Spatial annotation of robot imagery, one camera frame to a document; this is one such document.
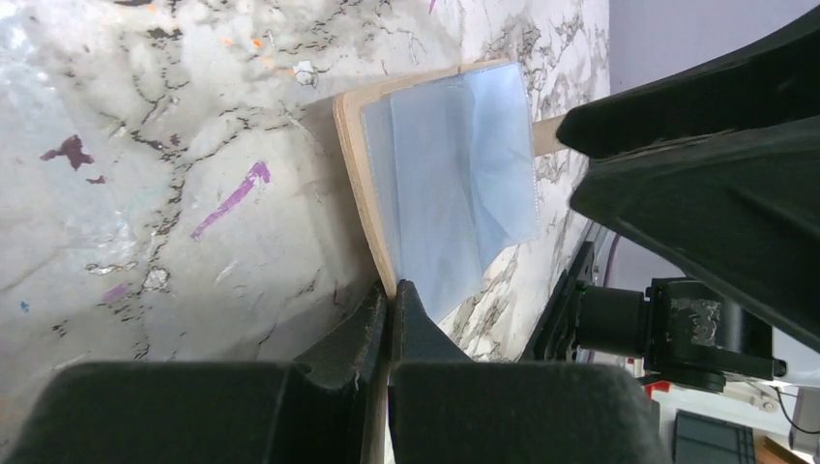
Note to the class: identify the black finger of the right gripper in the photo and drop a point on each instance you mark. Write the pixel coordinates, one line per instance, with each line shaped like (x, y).
(738, 211)
(770, 82)

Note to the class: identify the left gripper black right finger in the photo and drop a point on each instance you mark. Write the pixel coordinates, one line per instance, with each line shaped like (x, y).
(446, 408)

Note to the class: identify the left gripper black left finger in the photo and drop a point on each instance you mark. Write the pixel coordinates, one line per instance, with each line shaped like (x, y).
(316, 408)

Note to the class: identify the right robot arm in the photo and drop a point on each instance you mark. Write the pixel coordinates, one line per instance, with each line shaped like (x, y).
(685, 331)

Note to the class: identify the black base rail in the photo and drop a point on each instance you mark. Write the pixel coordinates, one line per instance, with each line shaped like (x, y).
(553, 338)

